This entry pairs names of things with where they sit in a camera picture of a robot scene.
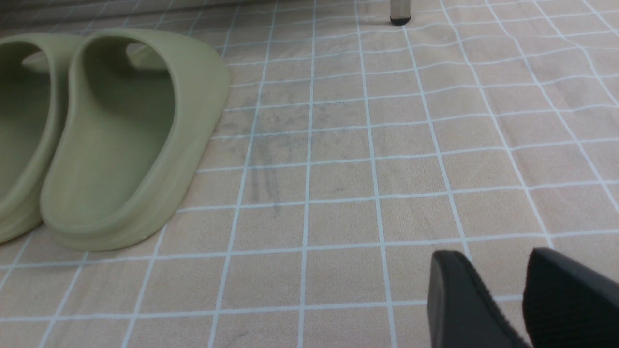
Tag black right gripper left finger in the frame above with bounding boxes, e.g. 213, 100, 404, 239
427, 250, 529, 348

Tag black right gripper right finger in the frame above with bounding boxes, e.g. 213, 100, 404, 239
522, 247, 619, 348

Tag metal shoe rack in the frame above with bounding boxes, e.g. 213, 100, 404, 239
389, 0, 412, 26

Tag right green foam slipper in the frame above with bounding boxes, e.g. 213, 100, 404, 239
40, 28, 231, 252

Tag green foam slipper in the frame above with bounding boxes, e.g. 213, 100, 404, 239
0, 33, 84, 243
40, 28, 231, 252

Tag left green foam slipper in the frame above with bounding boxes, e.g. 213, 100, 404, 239
0, 33, 84, 243

